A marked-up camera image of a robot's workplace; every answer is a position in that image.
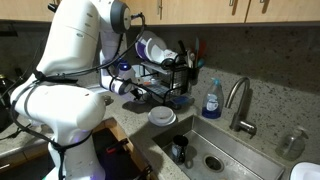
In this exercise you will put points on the wide wooden cabinet door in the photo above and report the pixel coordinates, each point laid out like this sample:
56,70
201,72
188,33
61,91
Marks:
140,10

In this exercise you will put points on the blue sponge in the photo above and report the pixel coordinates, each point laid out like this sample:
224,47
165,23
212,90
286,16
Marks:
181,101

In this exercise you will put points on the black utensil holder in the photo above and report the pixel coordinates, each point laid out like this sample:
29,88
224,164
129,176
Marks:
194,75

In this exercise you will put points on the large grey plate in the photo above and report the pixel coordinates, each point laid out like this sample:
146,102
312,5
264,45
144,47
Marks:
141,46

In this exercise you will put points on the small orange object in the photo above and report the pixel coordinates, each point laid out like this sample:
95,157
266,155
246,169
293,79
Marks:
146,82

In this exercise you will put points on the teal spatula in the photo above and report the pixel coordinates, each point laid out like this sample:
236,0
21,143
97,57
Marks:
197,46

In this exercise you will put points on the white mug with red logo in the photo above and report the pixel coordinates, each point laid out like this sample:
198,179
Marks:
170,54

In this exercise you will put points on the black kitchen utensil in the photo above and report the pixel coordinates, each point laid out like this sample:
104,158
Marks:
182,48

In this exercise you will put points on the white dinner plate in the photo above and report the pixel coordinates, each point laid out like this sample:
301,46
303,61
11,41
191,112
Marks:
156,50

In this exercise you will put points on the metal gooseneck faucet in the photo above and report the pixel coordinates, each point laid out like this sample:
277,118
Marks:
240,100

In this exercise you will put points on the red spatula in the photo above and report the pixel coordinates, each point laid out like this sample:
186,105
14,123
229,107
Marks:
202,48

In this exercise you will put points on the black mug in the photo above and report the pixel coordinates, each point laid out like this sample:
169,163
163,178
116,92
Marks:
180,148

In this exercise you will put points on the stainless steel sink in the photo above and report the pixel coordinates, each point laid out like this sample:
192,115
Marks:
226,150

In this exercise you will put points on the white bowl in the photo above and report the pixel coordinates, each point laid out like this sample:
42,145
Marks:
161,115

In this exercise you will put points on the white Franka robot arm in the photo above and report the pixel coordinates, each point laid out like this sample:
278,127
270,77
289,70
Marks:
66,40

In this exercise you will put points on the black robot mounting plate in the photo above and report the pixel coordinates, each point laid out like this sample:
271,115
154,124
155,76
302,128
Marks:
110,150

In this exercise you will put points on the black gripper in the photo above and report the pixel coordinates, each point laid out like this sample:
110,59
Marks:
138,94

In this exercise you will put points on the blue dish soap bottle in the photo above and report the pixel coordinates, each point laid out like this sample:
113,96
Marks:
212,100

